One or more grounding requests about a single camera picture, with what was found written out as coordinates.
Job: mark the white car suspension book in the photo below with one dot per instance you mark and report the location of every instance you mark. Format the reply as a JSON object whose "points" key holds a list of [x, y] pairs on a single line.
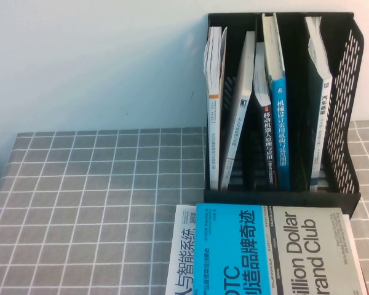
{"points": [[324, 123]]}

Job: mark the white book orange spine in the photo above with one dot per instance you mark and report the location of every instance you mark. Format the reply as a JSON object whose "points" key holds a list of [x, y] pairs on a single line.
{"points": [[214, 138]]}

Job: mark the grey white slim book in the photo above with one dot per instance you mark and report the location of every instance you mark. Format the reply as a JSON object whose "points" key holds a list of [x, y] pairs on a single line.
{"points": [[241, 92]]}

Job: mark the black spine robot book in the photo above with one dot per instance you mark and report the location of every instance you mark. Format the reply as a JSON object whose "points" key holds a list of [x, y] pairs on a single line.
{"points": [[269, 147]]}

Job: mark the blue spine mechanism book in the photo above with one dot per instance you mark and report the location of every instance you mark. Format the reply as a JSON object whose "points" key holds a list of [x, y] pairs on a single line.
{"points": [[281, 138]]}

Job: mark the blue grey brand club book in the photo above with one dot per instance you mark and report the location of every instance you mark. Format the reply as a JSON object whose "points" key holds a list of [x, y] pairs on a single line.
{"points": [[233, 246]]}

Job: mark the white book blue characters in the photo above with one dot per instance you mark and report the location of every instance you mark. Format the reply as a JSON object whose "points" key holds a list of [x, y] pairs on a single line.
{"points": [[181, 261]]}

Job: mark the black perforated book stand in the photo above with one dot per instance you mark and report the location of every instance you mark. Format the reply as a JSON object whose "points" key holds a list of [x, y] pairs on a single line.
{"points": [[295, 46]]}

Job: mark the white book red cover edge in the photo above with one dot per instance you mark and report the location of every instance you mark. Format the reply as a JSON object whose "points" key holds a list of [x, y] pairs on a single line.
{"points": [[355, 246]]}

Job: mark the grey checked tablecloth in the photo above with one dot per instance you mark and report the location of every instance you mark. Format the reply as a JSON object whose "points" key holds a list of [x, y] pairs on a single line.
{"points": [[80, 199]]}

